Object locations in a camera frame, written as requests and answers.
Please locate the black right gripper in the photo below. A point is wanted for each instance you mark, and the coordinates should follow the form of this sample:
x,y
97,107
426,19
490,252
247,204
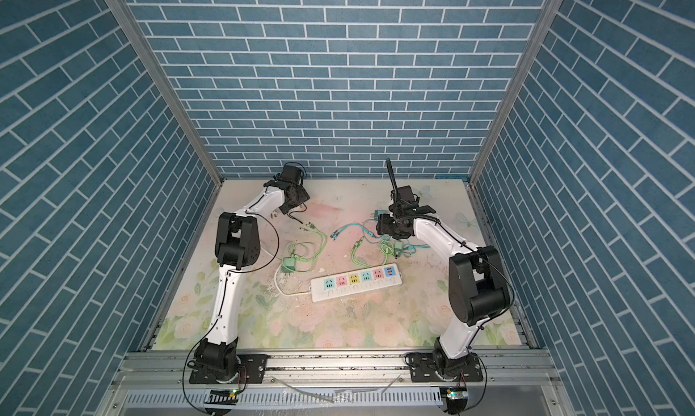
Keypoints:
x,y
383,227

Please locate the white multicolour power strip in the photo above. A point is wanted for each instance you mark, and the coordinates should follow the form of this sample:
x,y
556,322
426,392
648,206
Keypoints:
x,y
352,283

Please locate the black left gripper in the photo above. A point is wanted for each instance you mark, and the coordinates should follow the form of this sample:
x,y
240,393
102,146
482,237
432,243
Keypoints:
x,y
301,195

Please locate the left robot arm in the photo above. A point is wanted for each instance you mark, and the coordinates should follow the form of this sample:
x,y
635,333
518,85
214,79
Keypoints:
x,y
238,247

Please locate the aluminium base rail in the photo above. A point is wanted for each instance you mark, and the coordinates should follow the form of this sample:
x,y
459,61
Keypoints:
x,y
494,381

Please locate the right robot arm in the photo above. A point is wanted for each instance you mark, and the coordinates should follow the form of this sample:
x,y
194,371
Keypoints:
x,y
478,288

